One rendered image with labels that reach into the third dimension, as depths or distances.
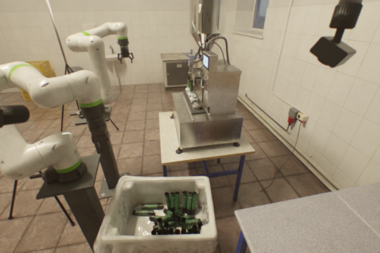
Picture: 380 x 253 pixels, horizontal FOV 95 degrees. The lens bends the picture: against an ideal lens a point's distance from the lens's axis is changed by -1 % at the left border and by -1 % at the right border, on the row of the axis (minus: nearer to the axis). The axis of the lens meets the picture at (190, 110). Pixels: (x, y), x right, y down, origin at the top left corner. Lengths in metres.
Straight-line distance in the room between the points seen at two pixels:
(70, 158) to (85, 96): 0.41
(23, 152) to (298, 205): 1.41
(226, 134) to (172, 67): 3.23
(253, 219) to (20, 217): 2.15
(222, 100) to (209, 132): 0.25
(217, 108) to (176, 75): 3.22
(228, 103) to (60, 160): 1.08
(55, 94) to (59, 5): 4.67
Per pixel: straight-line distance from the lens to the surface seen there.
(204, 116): 1.35
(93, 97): 0.82
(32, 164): 1.06
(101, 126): 0.89
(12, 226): 2.52
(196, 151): 1.44
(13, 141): 1.08
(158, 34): 4.99
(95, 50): 1.47
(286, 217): 1.21
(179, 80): 4.54
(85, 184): 1.13
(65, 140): 1.06
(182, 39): 5.05
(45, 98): 0.77
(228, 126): 1.39
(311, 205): 1.32
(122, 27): 1.83
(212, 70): 1.22
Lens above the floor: 1.69
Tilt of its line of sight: 28 degrees down
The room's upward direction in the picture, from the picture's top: straight up
